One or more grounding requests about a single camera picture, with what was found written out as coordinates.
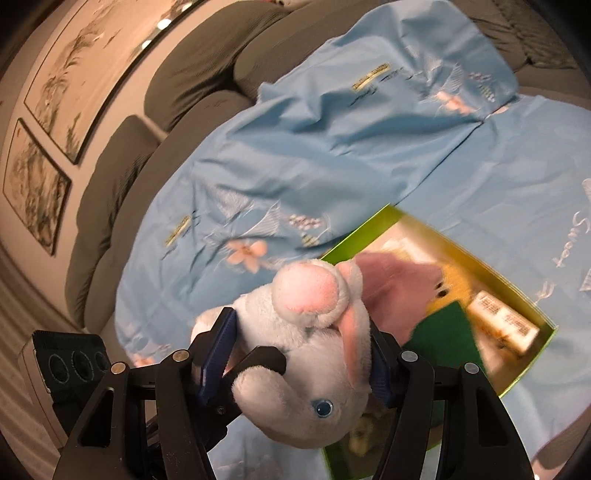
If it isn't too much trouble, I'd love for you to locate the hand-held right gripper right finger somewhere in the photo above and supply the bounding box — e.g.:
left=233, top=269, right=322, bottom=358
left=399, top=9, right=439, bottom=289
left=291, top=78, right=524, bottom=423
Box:
left=367, top=323, right=536, bottom=480

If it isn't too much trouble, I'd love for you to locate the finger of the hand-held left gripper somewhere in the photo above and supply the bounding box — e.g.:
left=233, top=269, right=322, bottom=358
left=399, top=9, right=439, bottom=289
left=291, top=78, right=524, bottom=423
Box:
left=203, top=345, right=286, bottom=450

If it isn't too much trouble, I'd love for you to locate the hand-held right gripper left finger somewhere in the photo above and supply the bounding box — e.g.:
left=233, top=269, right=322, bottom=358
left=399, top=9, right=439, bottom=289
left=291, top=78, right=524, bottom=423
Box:
left=52, top=307, right=238, bottom=480

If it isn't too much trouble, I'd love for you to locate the white plush bunny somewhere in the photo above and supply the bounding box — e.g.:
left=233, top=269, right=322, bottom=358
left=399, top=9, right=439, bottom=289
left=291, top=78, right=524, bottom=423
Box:
left=190, top=258, right=384, bottom=450

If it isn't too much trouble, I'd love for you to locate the yellow green sponge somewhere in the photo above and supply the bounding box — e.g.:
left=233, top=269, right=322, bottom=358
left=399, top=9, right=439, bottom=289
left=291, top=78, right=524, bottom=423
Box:
left=409, top=302, right=488, bottom=374

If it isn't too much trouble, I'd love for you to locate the pink quilted cloth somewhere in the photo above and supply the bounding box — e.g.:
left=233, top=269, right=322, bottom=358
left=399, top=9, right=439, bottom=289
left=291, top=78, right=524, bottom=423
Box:
left=358, top=251, right=444, bottom=342

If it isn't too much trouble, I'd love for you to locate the cookie plush toy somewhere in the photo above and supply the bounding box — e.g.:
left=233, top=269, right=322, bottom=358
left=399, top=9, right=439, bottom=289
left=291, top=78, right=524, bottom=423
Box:
left=425, top=258, right=476, bottom=315

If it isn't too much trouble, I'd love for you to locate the small cream tissue pack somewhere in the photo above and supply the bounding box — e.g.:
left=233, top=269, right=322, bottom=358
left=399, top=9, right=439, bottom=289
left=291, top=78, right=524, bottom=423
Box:
left=465, top=290, right=541, bottom=357

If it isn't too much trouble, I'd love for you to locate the green box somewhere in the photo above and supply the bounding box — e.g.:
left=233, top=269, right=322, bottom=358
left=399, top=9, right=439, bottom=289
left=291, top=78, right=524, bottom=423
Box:
left=320, top=204, right=558, bottom=478

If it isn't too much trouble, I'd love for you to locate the small framed ink painting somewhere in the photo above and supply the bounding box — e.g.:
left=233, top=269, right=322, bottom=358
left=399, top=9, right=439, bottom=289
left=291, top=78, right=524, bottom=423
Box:
left=2, top=117, right=73, bottom=256

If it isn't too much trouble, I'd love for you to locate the light blue floral bedsheet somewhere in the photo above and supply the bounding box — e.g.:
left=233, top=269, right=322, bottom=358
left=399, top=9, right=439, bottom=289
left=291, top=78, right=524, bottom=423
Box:
left=113, top=0, right=591, bottom=480

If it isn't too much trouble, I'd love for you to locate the grey sofa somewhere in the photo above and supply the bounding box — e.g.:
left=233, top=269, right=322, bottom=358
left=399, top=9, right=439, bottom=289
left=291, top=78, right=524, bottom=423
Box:
left=65, top=0, right=591, bottom=333

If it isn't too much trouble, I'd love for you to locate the large framed ink painting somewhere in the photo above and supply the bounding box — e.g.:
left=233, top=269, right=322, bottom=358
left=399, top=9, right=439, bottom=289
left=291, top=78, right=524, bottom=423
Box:
left=23, top=0, right=218, bottom=165

